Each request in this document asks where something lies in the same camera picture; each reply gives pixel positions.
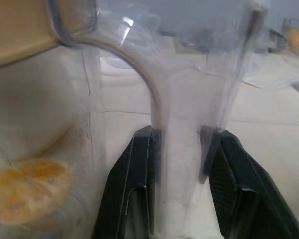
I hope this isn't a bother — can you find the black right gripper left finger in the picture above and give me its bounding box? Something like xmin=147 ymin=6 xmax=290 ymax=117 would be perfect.
xmin=90 ymin=125 xmax=163 ymax=239

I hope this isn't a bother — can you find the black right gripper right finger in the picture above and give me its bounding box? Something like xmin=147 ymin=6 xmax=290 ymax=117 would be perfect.
xmin=200 ymin=125 xmax=299 ymax=239

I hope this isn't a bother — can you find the orange slice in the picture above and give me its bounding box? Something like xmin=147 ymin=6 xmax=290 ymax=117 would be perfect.
xmin=0 ymin=158 xmax=73 ymax=226

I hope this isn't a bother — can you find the clear blender jug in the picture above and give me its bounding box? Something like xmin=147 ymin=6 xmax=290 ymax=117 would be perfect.
xmin=0 ymin=0 xmax=269 ymax=239

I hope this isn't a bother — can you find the small dark glass bowl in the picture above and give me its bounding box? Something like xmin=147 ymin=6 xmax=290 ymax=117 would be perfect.
xmin=282 ymin=16 xmax=299 ymax=59

